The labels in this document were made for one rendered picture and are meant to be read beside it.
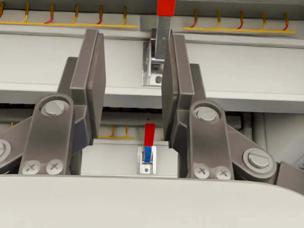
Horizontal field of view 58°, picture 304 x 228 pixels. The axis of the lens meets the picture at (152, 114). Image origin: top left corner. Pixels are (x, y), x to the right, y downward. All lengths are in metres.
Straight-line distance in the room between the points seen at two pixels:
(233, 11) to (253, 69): 0.05
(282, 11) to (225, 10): 0.05
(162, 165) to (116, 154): 0.07
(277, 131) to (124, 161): 0.21
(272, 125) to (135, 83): 0.22
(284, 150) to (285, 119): 0.04
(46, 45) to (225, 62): 0.16
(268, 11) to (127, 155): 0.26
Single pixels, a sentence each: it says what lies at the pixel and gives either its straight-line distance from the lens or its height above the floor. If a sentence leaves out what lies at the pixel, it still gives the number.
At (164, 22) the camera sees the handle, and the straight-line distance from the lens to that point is 0.21.
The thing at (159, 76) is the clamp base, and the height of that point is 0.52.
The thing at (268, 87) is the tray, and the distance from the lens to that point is 0.26.
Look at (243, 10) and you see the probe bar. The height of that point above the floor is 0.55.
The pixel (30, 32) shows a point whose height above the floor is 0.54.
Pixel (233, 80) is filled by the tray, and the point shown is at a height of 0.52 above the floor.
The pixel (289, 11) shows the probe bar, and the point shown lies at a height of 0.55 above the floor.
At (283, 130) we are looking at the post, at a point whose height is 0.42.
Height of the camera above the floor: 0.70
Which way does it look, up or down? 56 degrees down
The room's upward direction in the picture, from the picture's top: 7 degrees clockwise
